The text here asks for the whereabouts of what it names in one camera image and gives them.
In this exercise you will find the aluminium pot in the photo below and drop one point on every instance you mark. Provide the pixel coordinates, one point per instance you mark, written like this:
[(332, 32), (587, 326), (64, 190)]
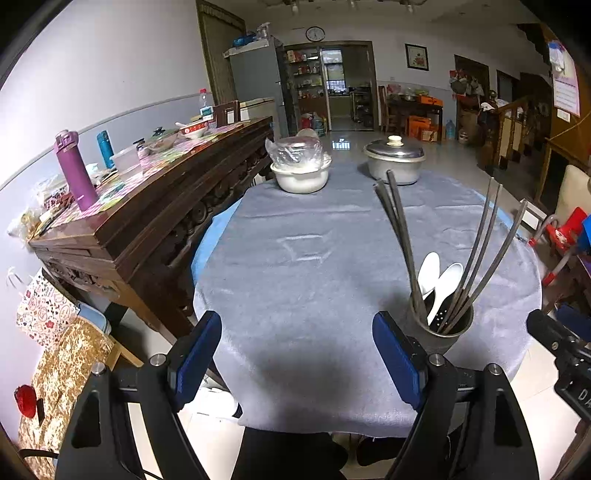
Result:
[(401, 173)]

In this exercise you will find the blue jacket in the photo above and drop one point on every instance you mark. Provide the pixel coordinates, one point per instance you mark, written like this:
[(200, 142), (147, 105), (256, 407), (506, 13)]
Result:
[(584, 240)]

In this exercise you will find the beige sofa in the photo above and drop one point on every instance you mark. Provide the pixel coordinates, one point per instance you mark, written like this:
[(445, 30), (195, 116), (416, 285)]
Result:
[(572, 189)]

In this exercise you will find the pink wall calendar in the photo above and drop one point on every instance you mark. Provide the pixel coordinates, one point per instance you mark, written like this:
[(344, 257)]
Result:
[(565, 87)]

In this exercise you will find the aluminium pot lid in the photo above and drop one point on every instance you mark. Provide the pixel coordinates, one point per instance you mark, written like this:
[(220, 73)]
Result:
[(392, 148)]

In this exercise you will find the small red purse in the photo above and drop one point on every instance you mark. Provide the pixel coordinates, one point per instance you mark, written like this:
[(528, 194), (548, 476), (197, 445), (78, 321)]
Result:
[(25, 401)]

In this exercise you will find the person's black shoe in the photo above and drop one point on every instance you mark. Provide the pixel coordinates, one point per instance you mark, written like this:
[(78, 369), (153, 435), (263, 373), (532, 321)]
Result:
[(381, 451)]

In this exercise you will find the clear water jug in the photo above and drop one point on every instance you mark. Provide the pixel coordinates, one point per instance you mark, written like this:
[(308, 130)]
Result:
[(450, 130)]

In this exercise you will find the set of grey chopsticks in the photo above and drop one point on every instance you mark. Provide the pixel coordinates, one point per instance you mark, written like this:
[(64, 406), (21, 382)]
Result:
[(417, 290)]

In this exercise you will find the teal water bottle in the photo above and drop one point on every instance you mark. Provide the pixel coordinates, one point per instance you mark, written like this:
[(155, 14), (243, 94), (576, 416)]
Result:
[(105, 150)]

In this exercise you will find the plastic wrapped bowl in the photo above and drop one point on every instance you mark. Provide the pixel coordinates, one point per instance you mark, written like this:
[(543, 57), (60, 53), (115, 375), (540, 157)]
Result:
[(293, 152)]

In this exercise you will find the round wall clock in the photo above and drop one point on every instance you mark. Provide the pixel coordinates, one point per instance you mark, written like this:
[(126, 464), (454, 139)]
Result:
[(315, 33)]

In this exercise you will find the red and white bowl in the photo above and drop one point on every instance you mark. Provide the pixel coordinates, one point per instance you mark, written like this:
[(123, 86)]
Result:
[(193, 131)]

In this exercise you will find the blue round table cover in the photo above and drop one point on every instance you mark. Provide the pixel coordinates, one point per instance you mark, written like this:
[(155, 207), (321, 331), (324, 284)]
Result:
[(207, 240)]

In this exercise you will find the blue water jug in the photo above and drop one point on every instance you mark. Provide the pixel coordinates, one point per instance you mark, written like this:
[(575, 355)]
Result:
[(319, 123)]

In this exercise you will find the white step stool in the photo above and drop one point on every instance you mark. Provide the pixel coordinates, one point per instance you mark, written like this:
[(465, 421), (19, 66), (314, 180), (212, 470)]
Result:
[(533, 217)]

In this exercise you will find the carved wooden sideboard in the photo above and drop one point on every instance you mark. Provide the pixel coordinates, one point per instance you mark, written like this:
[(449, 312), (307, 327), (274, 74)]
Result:
[(152, 221)]

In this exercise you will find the framed wall picture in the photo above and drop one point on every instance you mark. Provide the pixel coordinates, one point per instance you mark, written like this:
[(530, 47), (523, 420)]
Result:
[(416, 57)]

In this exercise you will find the grey refrigerator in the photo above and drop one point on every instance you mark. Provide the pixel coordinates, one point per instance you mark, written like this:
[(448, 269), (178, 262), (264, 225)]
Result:
[(254, 69)]

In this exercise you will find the pink patterned sideboard mat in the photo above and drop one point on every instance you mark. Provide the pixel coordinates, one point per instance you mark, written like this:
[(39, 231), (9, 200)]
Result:
[(161, 161)]

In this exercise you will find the grey tablecloth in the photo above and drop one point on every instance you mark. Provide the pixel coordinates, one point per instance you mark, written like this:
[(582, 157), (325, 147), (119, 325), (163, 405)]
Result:
[(323, 300)]

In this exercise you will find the orange cardboard boxes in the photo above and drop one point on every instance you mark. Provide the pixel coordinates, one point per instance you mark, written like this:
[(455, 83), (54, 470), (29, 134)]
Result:
[(424, 128)]

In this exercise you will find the clear bottle with red cap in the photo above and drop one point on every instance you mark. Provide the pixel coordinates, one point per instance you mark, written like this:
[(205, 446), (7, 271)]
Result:
[(205, 108)]

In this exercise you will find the person's black pants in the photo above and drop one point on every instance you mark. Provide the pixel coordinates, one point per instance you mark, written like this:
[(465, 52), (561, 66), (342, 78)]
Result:
[(291, 457)]

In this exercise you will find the patterned paper gift bag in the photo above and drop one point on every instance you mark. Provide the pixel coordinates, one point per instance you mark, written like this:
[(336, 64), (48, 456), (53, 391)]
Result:
[(44, 309)]

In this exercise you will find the grey metal utensil cup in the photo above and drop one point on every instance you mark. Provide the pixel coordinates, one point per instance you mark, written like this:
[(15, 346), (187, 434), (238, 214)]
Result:
[(438, 344)]

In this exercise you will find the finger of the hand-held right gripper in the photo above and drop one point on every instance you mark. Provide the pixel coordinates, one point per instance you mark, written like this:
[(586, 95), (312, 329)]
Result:
[(575, 321), (545, 327)]

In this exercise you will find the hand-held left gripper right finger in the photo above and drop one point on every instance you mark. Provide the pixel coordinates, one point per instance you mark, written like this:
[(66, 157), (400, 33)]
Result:
[(397, 364)]

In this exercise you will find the white plastic spoon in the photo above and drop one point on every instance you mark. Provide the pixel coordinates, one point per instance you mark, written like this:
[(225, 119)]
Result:
[(448, 281), (429, 272)]

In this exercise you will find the white chest freezer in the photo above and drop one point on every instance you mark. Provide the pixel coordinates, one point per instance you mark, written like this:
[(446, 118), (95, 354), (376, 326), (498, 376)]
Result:
[(258, 110)]

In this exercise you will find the gold patterned cloth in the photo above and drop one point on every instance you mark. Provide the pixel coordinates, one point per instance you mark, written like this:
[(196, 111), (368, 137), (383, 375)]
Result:
[(69, 378)]

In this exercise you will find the light blue plastic stool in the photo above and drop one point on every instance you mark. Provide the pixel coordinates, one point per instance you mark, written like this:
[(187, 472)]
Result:
[(94, 318)]

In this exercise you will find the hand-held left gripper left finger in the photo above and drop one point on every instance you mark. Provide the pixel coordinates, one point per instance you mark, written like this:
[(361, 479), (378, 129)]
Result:
[(198, 360)]

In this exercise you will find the dark wooden dining chair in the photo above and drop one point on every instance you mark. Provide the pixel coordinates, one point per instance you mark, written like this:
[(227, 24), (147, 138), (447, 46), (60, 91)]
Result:
[(385, 110)]

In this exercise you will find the bowl with glass lid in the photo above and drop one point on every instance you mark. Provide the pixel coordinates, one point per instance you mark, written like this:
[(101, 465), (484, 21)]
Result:
[(159, 141)]

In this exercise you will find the red plastic child chair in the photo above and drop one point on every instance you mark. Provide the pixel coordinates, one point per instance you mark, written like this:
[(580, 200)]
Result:
[(565, 235)]

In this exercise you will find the pantry shelf with jars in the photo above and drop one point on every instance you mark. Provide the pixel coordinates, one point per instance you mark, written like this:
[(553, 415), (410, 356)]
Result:
[(302, 83)]

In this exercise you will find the dark wooden side table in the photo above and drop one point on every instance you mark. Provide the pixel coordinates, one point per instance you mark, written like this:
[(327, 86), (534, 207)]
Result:
[(413, 105)]

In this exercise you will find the white basin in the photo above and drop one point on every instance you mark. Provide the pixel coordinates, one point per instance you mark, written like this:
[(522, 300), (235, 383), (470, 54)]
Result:
[(300, 180)]

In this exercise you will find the purple water bottle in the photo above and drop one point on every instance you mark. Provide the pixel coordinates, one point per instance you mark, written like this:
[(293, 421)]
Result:
[(76, 175)]

